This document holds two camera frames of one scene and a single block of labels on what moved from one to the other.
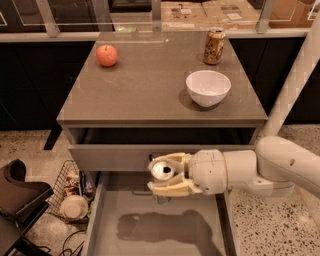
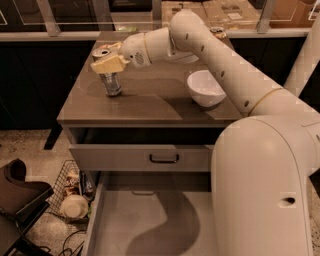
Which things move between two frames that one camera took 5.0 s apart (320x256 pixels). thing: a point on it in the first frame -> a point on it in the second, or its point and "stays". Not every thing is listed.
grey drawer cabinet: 138,94 stays
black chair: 21,204 stays
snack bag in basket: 72,184 stays
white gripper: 206,171 -> 133,50
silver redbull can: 162,170 -> 110,81
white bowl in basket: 74,207 stays
